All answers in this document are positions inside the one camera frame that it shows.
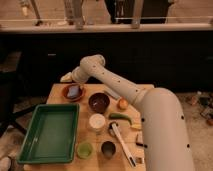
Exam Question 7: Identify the yellow banana toy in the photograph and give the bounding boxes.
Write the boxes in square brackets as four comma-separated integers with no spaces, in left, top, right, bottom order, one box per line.
[130,124,142,130]

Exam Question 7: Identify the black chair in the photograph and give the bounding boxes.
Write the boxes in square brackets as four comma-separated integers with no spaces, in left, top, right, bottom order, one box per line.
[0,41,35,138]

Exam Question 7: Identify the brown wedge block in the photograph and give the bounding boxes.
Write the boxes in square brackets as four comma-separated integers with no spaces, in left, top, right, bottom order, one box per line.
[136,133,144,147]

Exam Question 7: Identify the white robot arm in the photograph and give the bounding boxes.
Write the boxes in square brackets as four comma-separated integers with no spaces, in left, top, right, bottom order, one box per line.
[60,54,195,171]

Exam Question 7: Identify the dark red bowl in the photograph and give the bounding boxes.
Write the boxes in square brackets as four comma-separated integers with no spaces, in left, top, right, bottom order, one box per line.
[88,93,110,114]

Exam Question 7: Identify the green pepper toy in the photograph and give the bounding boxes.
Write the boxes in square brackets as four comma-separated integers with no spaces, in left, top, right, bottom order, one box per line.
[108,113,132,124]

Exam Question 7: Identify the white cup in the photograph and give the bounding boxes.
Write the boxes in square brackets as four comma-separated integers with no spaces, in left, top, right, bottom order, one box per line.
[89,114,106,132]

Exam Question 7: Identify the green plastic tray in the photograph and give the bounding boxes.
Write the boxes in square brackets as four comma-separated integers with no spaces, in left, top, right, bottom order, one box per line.
[17,104,79,164]

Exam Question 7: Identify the metal cup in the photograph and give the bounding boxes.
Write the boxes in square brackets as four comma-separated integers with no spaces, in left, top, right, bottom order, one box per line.
[101,141,116,158]

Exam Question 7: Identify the small green cup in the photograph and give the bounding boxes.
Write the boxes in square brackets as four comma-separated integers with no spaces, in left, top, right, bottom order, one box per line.
[77,142,93,159]

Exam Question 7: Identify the orange fruit toy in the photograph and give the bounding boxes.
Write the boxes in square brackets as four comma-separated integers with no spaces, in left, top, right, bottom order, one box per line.
[117,98,129,110]

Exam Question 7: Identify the metal fork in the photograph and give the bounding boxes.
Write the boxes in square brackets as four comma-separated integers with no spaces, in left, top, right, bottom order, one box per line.
[135,157,145,164]

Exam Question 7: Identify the grey folded cloth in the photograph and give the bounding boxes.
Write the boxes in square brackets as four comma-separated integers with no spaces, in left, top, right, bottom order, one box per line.
[104,89,120,100]

